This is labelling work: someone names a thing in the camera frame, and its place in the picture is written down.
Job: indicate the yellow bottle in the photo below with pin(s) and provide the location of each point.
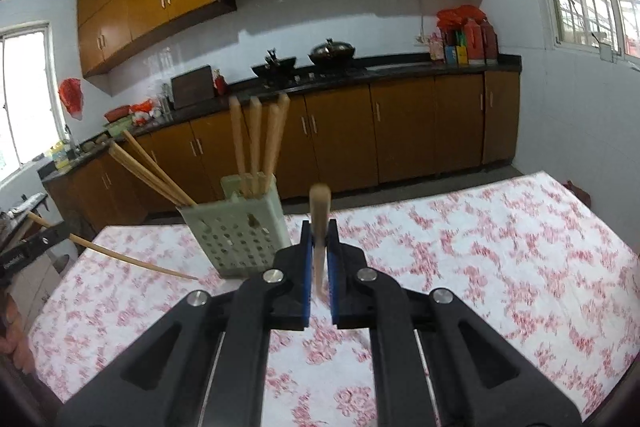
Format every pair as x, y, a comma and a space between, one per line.
60, 157

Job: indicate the white wall socket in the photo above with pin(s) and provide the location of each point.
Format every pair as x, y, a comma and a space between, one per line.
421, 40

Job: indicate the black wok with lid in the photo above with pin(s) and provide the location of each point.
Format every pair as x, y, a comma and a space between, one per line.
331, 53

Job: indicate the red and white bag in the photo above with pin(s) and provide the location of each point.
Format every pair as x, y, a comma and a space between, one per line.
142, 112

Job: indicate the dark red oil bottle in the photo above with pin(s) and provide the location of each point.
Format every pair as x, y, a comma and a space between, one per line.
491, 42
474, 42

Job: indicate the small bright window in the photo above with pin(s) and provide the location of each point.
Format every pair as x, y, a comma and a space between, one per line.
25, 107

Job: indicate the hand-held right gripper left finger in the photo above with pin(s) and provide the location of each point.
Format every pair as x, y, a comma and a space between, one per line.
305, 287

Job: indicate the red floral tablecloth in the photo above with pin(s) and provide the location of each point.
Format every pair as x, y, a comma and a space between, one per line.
475, 257

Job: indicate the black kitchen countertop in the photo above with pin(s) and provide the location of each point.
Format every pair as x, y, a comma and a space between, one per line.
450, 68

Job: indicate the brown cutting board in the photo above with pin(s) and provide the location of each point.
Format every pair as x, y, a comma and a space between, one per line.
192, 87

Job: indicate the green basin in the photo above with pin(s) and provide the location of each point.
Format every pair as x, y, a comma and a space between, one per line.
119, 128

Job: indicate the red stool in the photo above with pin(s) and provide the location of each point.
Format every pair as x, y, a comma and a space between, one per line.
577, 194

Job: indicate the red basin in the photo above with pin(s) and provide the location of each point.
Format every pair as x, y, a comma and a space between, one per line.
117, 113

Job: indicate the brown lower kitchen cabinets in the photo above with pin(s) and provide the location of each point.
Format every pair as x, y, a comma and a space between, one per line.
410, 132

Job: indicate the red hanging plastic bag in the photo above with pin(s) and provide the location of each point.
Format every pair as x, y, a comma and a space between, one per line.
70, 99

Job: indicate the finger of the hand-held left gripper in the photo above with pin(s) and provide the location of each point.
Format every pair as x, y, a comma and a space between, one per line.
47, 239

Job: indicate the small red bottle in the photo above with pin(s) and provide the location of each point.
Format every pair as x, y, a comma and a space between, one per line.
219, 84

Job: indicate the person's left hand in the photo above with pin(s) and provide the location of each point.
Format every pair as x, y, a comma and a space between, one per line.
12, 332

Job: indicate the metal faucet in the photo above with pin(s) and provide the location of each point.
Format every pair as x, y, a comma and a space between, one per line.
70, 142

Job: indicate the wooden chopstick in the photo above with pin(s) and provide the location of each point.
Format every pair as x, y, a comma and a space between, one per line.
125, 259
255, 142
140, 172
155, 169
274, 142
319, 217

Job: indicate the colourful small boxes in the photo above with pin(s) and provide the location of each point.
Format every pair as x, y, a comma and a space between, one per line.
456, 54

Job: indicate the black gas stove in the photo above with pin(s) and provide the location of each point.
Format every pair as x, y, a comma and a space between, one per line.
320, 76

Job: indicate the grey-green perforated chopstick holder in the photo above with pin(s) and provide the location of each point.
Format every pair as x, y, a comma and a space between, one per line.
235, 232

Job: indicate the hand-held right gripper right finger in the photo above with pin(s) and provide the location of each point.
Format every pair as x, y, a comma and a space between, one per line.
334, 292

